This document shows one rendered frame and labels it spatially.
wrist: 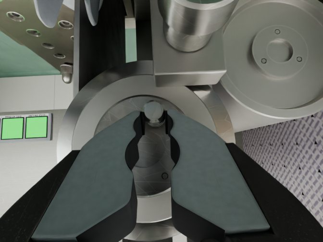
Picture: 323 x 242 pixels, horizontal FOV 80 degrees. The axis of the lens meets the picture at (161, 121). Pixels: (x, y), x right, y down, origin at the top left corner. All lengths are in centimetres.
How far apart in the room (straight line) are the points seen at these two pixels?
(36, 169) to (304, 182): 54
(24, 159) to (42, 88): 291
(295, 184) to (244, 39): 19
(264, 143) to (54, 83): 323
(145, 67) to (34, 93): 336
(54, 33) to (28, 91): 315
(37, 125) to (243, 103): 50
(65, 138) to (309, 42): 23
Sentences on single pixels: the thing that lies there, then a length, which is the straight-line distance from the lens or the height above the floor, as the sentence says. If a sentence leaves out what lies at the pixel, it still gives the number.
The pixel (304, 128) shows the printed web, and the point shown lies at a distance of 28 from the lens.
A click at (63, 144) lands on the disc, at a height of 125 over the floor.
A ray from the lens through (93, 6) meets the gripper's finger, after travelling 20.
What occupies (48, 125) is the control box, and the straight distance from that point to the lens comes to 56.
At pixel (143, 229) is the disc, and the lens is 17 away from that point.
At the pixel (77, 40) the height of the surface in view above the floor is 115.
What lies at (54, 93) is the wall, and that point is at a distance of 336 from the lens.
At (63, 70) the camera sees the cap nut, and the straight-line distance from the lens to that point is 56.
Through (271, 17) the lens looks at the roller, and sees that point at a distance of 22.
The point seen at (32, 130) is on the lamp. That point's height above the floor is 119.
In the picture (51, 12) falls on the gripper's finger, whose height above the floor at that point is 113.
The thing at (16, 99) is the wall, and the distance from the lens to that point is 365.
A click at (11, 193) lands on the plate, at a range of 62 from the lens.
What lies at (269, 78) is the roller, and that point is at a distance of 20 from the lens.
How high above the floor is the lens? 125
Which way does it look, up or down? 8 degrees down
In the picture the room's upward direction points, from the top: 177 degrees clockwise
